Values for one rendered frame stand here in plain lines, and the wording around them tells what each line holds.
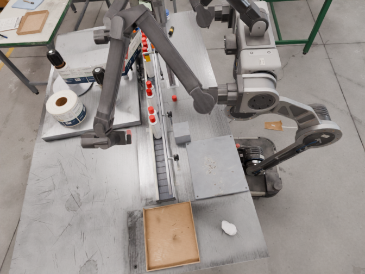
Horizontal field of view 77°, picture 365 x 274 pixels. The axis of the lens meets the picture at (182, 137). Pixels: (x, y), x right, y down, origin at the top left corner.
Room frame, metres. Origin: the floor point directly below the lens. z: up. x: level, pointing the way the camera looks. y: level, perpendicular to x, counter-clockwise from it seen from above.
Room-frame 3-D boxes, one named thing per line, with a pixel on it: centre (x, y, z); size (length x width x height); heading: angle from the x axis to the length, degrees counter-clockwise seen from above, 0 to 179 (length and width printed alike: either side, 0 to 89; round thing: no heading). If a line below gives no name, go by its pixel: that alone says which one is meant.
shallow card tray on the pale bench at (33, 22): (2.40, 1.29, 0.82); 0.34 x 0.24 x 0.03; 174
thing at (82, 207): (1.05, 0.34, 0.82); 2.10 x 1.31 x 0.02; 0
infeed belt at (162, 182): (1.17, 0.15, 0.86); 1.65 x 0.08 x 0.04; 0
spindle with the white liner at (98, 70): (1.10, 0.43, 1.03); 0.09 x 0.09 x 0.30
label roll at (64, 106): (1.05, 0.72, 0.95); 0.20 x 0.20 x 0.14
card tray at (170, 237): (0.18, 0.15, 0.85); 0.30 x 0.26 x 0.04; 0
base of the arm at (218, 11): (1.01, -0.29, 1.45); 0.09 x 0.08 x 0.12; 168
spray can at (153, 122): (0.76, 0.15, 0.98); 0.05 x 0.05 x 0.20
